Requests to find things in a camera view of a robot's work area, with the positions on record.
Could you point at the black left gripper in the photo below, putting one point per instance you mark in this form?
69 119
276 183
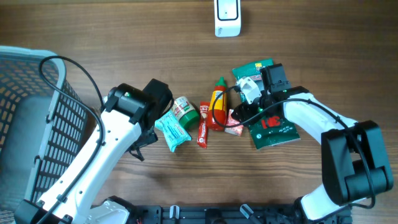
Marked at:
151 139

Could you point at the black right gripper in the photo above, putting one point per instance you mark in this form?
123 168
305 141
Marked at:
247 116

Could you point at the red small snack box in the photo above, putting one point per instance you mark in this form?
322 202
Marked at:
237 130

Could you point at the teal tissue pack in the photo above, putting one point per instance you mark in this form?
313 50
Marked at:
174 133

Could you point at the red chili sauce bottle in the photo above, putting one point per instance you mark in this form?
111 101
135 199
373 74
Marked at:
217 106

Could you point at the green 3M gloves package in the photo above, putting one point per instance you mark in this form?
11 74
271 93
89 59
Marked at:
269 130

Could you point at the red coffee stick sachet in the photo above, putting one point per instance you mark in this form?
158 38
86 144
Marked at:
203 128

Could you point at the green lid spice jar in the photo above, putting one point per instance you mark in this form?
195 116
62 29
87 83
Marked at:
185 113

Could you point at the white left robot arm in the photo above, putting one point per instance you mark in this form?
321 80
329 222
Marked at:
126 123

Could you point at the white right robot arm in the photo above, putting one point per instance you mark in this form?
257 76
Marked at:
355 164

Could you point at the white barcode scanner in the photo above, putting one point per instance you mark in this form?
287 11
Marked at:
227 18

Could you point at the black mesh shopping basket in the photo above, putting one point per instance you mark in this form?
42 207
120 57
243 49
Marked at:
42 126

